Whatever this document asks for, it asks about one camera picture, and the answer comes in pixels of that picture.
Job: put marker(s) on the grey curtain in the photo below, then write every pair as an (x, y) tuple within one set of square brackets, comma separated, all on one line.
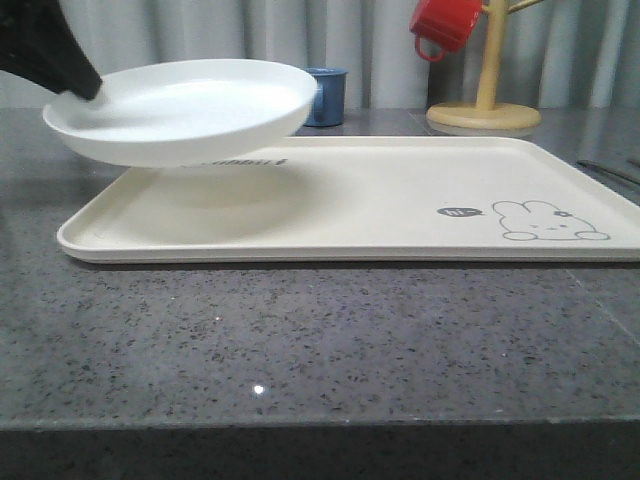
[(556, 53)]

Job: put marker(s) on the wooden mug tree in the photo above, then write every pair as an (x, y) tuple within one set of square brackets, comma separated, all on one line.
[(486, 113)]

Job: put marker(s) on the cream rabbit tray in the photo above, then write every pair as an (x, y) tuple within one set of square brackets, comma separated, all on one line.
[(360, 198)]

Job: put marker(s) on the silver chopsticks pair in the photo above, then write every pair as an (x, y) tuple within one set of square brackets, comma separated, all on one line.
[(613, 171)]

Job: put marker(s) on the red mug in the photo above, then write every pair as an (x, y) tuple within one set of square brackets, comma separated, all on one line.
[(446, 23)]

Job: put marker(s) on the blue enamel mug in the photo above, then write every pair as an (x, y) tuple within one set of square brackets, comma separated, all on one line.
[(327, 109)]

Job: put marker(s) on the white round plate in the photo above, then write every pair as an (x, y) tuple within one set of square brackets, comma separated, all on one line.
[(185, 112)]

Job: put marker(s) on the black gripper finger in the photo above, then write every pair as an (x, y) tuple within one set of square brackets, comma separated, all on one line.
[(38, 45)]

